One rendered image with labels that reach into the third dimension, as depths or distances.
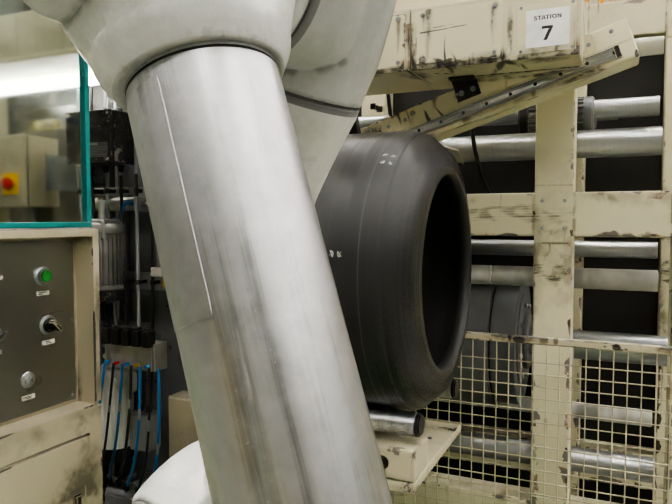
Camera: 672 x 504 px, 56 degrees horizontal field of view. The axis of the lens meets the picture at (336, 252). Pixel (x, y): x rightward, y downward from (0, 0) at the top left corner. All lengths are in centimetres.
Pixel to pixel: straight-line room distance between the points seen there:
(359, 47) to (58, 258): 98
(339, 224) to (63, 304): 63
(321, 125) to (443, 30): 102
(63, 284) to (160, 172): 105
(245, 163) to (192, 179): 3
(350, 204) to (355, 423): 77
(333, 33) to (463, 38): 103
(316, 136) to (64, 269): 94
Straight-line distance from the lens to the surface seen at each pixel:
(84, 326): 144
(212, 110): 37
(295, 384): 34
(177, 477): 74
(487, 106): 163
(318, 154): 57
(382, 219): 107
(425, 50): 155
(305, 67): 53
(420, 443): 125
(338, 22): 52
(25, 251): 135
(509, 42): 152
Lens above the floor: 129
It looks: 3 degrees down
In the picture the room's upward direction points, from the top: straight up
